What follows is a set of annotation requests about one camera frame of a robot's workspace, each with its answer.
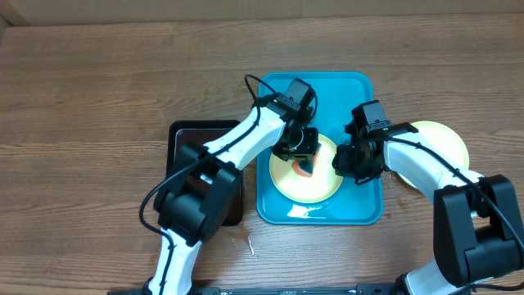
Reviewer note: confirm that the yellow plate with red stain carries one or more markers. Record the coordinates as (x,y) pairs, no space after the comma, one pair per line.
(296,184)

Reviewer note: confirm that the blue plastic tray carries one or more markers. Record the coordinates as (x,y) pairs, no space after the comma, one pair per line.
(338,93)

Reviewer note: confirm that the orange and green sponge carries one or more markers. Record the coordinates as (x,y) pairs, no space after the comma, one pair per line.
(304,166)

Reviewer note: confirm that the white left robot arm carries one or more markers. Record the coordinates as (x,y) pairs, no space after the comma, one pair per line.
(194,199)

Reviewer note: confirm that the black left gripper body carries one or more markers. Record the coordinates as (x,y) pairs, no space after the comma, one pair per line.
(303,145)

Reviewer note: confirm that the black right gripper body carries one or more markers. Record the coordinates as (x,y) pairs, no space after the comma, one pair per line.
(348,160)

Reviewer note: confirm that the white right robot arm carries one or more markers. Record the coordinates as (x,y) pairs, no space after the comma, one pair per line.
(477,225)

